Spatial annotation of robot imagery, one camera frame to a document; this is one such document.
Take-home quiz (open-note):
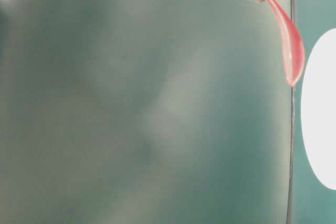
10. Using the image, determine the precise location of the white round bowl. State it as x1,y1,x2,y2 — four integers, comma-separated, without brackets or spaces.
301,29,335,190

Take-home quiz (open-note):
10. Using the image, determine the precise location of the pink plastic soup spoon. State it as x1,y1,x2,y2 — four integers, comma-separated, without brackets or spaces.
266,0,305,87

